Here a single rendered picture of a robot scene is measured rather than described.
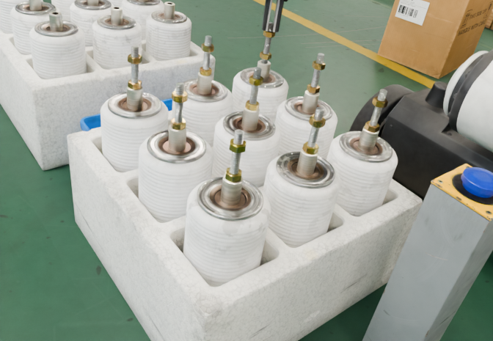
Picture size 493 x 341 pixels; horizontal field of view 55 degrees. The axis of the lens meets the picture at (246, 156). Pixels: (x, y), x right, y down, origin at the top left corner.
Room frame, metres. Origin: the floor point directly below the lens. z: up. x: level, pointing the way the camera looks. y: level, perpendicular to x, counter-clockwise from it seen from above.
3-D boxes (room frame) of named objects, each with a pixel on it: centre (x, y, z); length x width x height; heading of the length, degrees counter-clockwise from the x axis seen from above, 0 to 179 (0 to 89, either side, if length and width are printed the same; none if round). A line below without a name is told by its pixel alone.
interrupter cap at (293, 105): (0.66, -0.08, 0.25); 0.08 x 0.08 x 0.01
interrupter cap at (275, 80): (0.75, -0.01, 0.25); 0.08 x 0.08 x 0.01
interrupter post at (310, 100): (0.66, -0.08, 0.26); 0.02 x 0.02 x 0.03
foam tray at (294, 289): (0.58, 0.00, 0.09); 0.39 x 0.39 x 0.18; 42
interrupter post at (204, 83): (0.67, 0.08, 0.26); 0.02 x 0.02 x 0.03
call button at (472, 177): (0.42, -0.25, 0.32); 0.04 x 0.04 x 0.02
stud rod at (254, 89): (0.58, 0.00, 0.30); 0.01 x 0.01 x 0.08
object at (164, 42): (0.98, 0.21, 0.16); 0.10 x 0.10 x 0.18
